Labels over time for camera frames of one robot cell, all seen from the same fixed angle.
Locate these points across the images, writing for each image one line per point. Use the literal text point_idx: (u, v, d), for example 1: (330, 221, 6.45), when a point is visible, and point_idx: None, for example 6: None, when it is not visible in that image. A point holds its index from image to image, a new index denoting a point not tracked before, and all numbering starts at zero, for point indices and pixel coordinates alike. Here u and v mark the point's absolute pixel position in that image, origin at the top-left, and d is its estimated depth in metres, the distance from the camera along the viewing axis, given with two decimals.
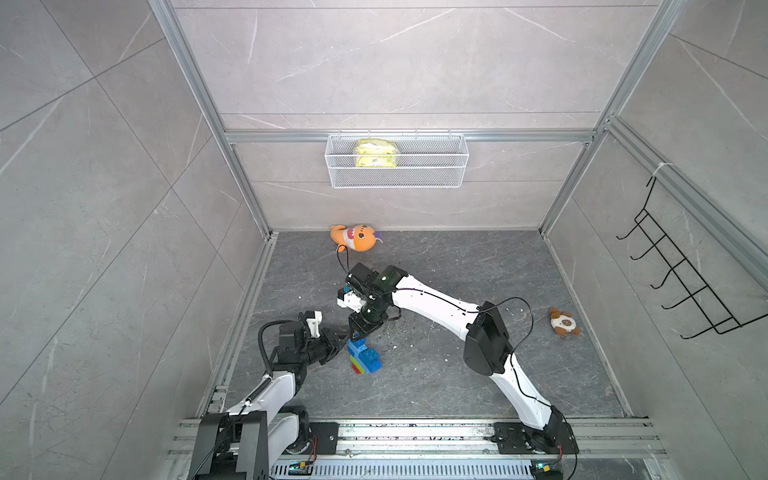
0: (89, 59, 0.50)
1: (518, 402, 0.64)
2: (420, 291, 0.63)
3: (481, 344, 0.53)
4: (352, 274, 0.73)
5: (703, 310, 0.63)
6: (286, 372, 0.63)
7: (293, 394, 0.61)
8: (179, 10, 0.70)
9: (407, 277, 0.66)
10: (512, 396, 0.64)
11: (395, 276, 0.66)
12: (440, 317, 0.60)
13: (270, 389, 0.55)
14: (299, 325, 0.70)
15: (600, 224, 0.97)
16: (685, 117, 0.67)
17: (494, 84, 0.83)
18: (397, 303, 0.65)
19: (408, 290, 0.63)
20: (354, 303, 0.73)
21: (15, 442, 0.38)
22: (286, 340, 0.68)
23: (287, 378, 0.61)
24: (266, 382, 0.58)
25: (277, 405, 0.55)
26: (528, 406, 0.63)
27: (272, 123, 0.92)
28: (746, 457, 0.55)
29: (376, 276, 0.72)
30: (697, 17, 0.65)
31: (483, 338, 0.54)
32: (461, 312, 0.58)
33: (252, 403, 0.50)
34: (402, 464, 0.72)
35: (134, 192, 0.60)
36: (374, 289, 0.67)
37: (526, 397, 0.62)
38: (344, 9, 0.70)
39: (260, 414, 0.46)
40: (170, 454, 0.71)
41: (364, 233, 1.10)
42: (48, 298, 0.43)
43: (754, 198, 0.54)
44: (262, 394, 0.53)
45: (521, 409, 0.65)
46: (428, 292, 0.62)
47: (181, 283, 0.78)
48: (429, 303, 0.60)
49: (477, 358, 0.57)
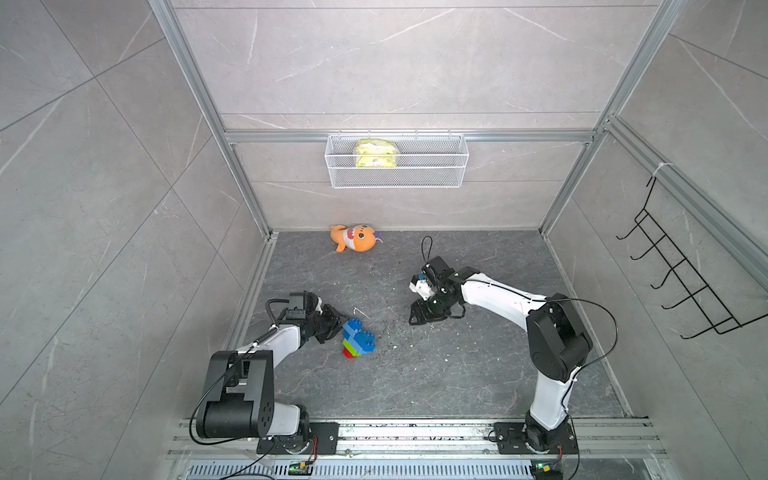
0: (89, 59, 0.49)
1: (540, 396, 0.63)
2: (487, 282, 0.64)
3: (546, 332, 0.49)
4: (430, 265, 0.78)
5: (703, 310, 0.63)
6: (290, 325, 0.65)
7: (296, 347, 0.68)
8: (179, 10, 0.70)
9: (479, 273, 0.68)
10: (543, 392, 0.61)
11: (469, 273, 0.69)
12: (506, 308, 0.59)
13: (277, 336, 0.58)
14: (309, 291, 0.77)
15: (599, 224, 0.97)
16: (685, 117, 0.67)
17: (494, 84, 0.83)
18: (465, 296, 0.68)
19: (477, 281, 0.66)
20: (423, 291, 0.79)
21: (15, 442, 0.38)
22: (296, 299, 0.74)
23: (292, 331, 0.63)
24: (273, 330, 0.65)
25: (283, 350, 0.58)
26: (556, 412, 0.60)
27: (273, 123, 0.92)
28: (746, 457, 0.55)
29: (451, 272, 0.76)
30: (697, 17, 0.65)
31: (550, 329, 0.50)
32: (527, 300, 0.56)
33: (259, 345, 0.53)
34: (402, 464, 0.72)
35: (134, 192, 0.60)
36: (447, 285, 0.70)
37: (560, 405, 0.59)
38: (344, 9, 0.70)
39: (267, 352, 0.48)
40: (170, 454, 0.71)
41: (364, 233, 1.10)
42: (48, 299, 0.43)
43: (755, 199, 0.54)
44: (269, 340, 0.55)
45: (537, 403, 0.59)
46: (496, 284, 0.63)
47: (181, 282, 0.78)
48: (498, 294, 0.60)
49: (543, 352, 0.52)
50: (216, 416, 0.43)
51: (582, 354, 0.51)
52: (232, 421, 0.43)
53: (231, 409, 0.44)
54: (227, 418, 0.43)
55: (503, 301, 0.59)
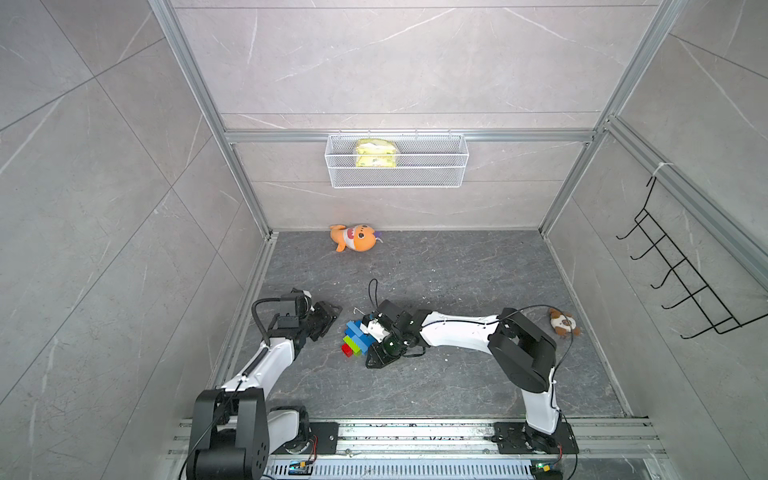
0: (89, 59, 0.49)
1: (532, 406, 0.61)
2: (442, 321, 0.63)
3: (510, 352, 0.49)
4: (384, 312, 0.73)
5: (703, 310, 0.63)
6: (282, 340, 0.61)
7: (293, 359, 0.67)
8: (179, 10, 0.70)
9: (432, 312, 0.68)
10: (532, 402, 0.60)
11: (421, 317, 0.69)
12: (466, 339, 0.58)
13: (267, 361, 0.54)
14: (300, 295, 0.71)
15: (599, 224, 0.97)
16: (686, 116, 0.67)
17: (494, 84, 0.83)
18: (430, 340, 0.66)
19: (432, 324, 0.65)
20: (377, 332, 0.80)
21: (15, 442, 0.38)
22: (286, 306, 0.69)
23: (284, 346, 0.59)
24: (263, 353, 0.56)
25: (275, 373, 0.54)
26: (550, 414, 0.59)
27: (272, 123, 0.92)
28: (746, 457, 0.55)
29: (406, 320, 0.73)
30: (697, 17, 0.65)
31: (512, 349, 0.49)
32: (482, 327, 0.56)
33: (248, 378, 0.49)
34: (402, 464, 0.72)
35: (134, 192, 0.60)
36: (407, 335, 0.69)
37: (551, 408, 0.58)
38: (344, 9, 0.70)
39: (255, 389, 0.46)
40: (170, 453, 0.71)
41: (364, 233, 1.10)
42: (48, 298, 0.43)
43: (755, 199, 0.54)
44: (258, 368, 0.51)
45: (532, 413, 0.63)
46: (448, 320, 0.63)
47: (181, 282, 0.78)
48: (454, 331, 0.59)
49: (516, 370, 0.51)
50: (206, 463, 0.41)
51: (550, 359, 0.51)
52: (225, 467, 0.41)
53: (221, 455, 0.42)
54: (218, 465, 0.41)
55: (461, 335, 0.58)
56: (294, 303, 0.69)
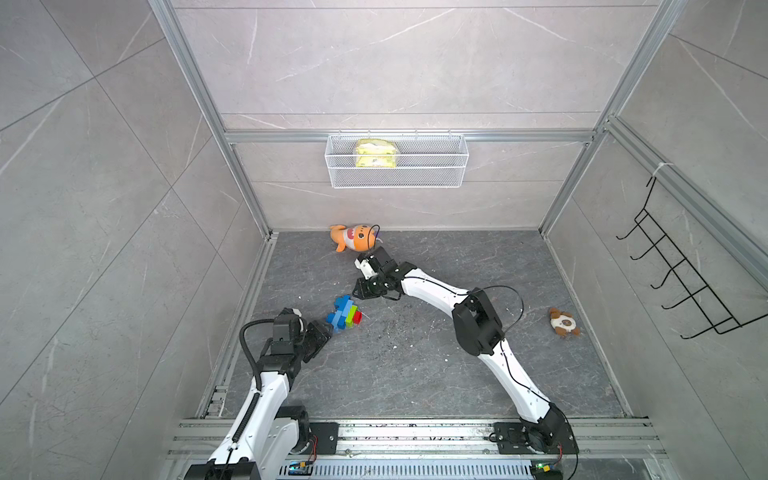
0: (89, 59, 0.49)
1: (510, 391, 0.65)
2: (422, 279, 0.74)
3: (466, 319, 0.61)
4: (374, 255, 0.84)
5: (703, 310, 0.63)
6: (277, 377, 0.57)
7: (289, 390, 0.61)
8: (179, 10, 0.70)
9: (416, 269, 0.78)
10: (505, 382, 0.68)
11: (407, 268, 0.79)
12: (437, 299, 0.70)
13: (260, 414, 0.50)
14: (296, 315, 0.68)
15: (599, 224, 0.97)
16: (685, 117, 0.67)
17: (494, 84, 0.83)
18: (405, 287, 0.77)
19: (413, 278, 0.75)
20: (366, 271, 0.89)
21: (15, 442, 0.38)
22: (281, 331, 0.65)
23: (278, 385, 0.56)
24: (254, 400, 0.52)
25: (270, 418, 0.52)
26: (520, 392, 0.65)
27: (272, 123, 0.92)
28: (746, 457, 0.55)
29: (393, 268, 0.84)
30: (696, 17, 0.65)
31: (469, 318, 0.62)
32: (452, 295, 0.67)
33: (238, 444, 0.45)
34: (402, 464, 0.72)
35: (134, 192, 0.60)
36: (388, 279, 0.80)
37: (518, 384, 0.65)
38: (344, 9, 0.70)
39: (248, 465, 0.42)
40: (170, 454, 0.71)
41: (364, 233, 1.10)
42: (48, 299, 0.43)
43: (755, 199, 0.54)
44: (250, 427, 0.47)
45: (517, 401, 0.68)
46: (429, 280, 0.73)
47: (181, 282, 0.78)
48: (429, 290, 0.71)
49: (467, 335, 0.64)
50: None
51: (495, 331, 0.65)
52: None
53: None
54: None
55: (433, 295, 0.70)
56: (289, 327, 0.65)
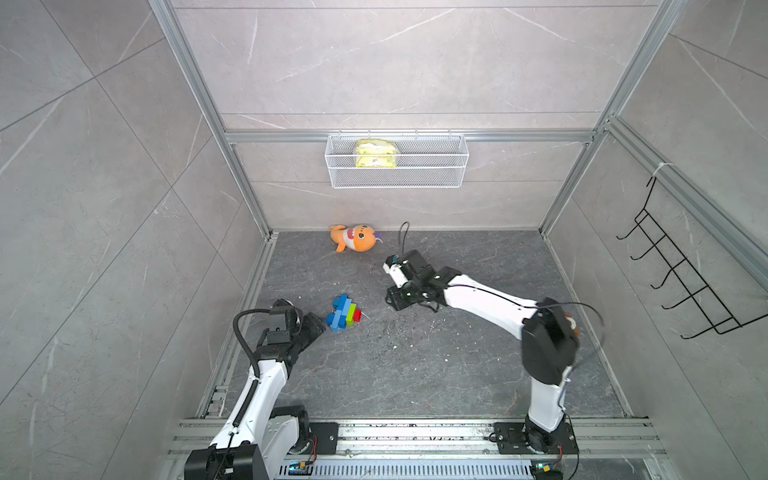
0: (89, 59, 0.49)
1: (538, 401, 0.62)
2: (472, 287, 0.61)
3: (540, 340, 0.48)
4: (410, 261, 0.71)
5: (703, 310, 0.63)
6: (274, 364, 0.57)
7: (287, 379, 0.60)
8: (179, 10, 0.70)
9: (461, 275, 0.65)
10: (539, 395, 0.60)
11: (450, 275, 0.66)
12: (495, 315, 0.57)
13: (259, 400, 0.50)
14: (291, 307, 0.68)
15: (599, 224, 0.97)
16: (686, 117, 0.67)
17: (494, 84, 0.83)
18: (451, 296, 0.63)
19: (462, 286, 0.62)
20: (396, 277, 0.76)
21: (15, 442, 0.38)
22: (277, 320, 0.65)
23: (276, 371, 0.56)
24: (253, 386, 0.52)
25: (269, 406, 0.51)
26: (554, 412, 0.60)
27: (272, 123, 0.92)
28: (747, 457, 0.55)
29: (432, 275, 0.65)
30: (697, 17, 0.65)
31: (542, 335, 0.48)
32: (516, 307, 0.54)
33: (239, 429, 0.45)
34: (402, 464, 0.72)
35: (134, 192, 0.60)
36: (426, 286, 0.68)
37: (556, 407, 0.59)
38: (344, 9, 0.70)
39: (251, 446, 0.43)
40: (170, 453, 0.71)
41: (364, 233, 1.10)
42: (47, 299, 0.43)
43: (755, 199, 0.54)
44: (250, 413, 0.47)
45: (537, 407, 0.63)
46: (482, 288, 0.60)
47: (180, 282, 0.78)
48: (482, 301, 0.58)
49: (535, 358, 0.51)
50: None
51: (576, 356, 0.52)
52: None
53: None
54: None
55: (491, 309, 0.57)
56: (284, 316, 0.65)
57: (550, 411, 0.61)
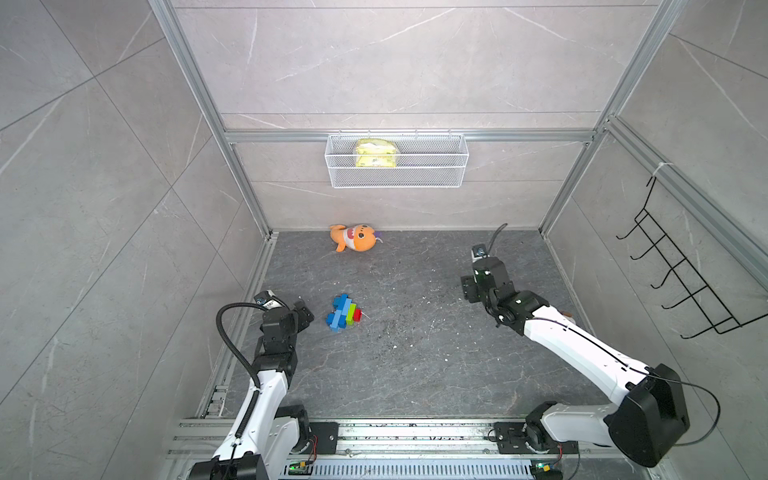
0: (89, 59, 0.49)
1: (571, 424, 0.58)
2: (563, 326, 0.53)
3: (649, 416, 0.39)
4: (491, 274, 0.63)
5: (703, 310, 0.63)
6: (273, 375, 0.57)
7: (288, 387, 0.60)
8: (178, 10, 0.70)
9: (547, 307, 0.57)
10: (579, 424, 0.56)
11: (532, 302, 0.58)
12: (586, 364, 0.49)
13: (260, 410, 0.50)
14: (286, 310, 0.65)
15: (599, 224, 0.97)
16: (685, 116, 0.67)
17: (495, 84, 0.83)
18: (537, 330, 0.55)
19: (548, 322, 0.54)
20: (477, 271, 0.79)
21: (15, 441, 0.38)
22: (272, 330, 0.63)
23: (276, 383, 0.56)
24: (254, 397, 0.53)
25: (270, 416, 0.51)
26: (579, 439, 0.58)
27: (272, 123, 0.92)
28: (746, 457, 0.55)
29: (511, 297, 0.63)
30: (697, 17, 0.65)
31: (651, 408, 0.40)
32: (619, 366, 0.45)
33: (242, 440, 0.45)
34: (402, 464, 0.72)
35: (133, 192, 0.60)
36: (504, 308, 0.60)
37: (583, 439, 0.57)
38: (344, 9, 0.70)
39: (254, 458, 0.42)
40: (170, 453, 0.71)
41: (364, 233, 1.10)
42: (48, 298, 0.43)
43: (755, 199, 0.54)
44: (252, 423, 0.48)
45: (562, 419, 0.60)
46: (574, 331, 0.51)
47: (180, 282, 0.78)
48: (574, 346, 0.50)
49: (633, 428, 0.43)
50: None
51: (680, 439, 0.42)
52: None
53: None
54: None
55: (585, 356, 0.48)
56: (280, 326, 0.63)
57: (575, 434, 0.58)
